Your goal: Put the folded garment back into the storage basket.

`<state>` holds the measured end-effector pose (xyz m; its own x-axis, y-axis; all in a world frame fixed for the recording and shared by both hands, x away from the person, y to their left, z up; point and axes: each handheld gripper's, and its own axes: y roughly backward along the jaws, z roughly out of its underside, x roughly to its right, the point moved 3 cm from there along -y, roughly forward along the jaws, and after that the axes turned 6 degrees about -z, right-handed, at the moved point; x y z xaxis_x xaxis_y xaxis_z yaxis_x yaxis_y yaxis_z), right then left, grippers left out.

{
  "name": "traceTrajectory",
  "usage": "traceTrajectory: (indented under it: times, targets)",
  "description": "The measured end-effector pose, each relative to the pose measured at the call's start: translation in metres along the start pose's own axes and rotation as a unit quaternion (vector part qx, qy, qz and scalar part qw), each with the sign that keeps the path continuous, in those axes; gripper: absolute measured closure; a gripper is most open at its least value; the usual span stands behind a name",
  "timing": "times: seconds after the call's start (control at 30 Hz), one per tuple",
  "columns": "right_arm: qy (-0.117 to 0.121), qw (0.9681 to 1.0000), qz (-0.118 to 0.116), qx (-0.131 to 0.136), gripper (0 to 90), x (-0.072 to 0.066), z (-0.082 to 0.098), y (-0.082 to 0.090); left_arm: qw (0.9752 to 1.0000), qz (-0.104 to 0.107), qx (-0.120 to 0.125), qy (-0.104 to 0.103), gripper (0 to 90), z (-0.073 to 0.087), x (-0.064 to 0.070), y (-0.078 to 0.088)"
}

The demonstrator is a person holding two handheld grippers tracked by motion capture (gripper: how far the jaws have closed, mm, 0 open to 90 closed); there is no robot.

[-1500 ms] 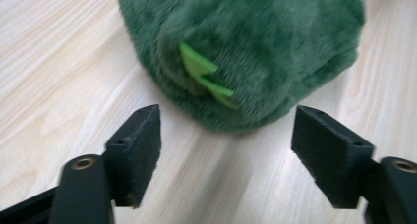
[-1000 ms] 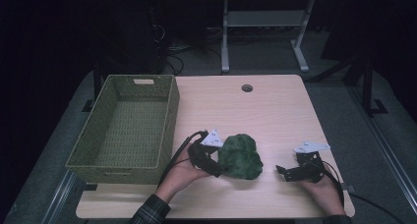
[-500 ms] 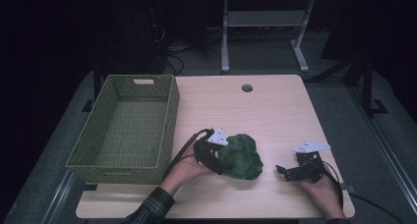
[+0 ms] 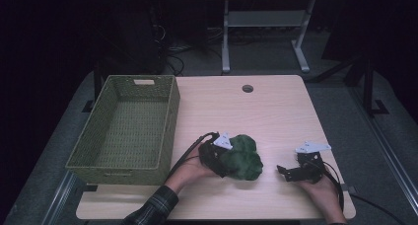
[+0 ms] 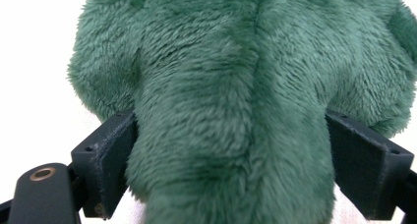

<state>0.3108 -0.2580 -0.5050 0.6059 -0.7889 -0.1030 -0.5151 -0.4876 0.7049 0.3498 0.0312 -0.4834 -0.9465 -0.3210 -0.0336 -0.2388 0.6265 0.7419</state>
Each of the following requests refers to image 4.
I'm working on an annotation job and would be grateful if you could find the black metal stand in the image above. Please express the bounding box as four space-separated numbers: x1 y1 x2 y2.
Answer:
359 53 390 118
82 58 103 114

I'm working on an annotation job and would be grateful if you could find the black floor cable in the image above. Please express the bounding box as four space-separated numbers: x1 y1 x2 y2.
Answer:
348 192 406 225

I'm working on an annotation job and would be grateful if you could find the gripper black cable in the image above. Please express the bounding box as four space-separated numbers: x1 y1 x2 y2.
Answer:
322 160 346 213
167 131 220 182

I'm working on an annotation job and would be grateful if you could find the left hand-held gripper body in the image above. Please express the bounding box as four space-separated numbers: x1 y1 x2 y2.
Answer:
198 131 234 180

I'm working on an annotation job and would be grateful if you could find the white metal desk frame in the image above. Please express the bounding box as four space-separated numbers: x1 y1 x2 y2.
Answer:
221 0 312 75

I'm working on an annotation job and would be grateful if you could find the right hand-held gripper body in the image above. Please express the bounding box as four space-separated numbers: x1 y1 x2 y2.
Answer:
289 140 332 186

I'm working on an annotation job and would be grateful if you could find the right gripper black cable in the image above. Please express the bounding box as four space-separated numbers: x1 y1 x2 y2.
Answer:
322 160 346 213

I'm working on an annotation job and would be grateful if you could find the tangle of black cables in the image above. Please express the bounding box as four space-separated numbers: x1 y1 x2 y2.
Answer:
149 7 220 77

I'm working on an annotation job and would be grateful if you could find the aluminium floor rail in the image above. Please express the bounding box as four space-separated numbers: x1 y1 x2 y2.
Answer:
348 86 418 216
41 170 78 225

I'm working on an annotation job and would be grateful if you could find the green woven basket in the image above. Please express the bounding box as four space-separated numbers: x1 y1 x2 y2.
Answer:
64 74 181 187

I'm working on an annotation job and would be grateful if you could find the dark cabinet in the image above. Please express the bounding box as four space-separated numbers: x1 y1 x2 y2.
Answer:
98 1 167 75

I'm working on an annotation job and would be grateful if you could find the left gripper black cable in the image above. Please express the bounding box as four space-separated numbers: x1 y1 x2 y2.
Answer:
167 131 220 182

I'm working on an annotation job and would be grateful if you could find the person's left hand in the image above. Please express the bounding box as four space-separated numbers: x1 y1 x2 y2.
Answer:
165 148 220 195

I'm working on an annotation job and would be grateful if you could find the person's right hand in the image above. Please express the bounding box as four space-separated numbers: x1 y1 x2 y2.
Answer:
300 177 348 224

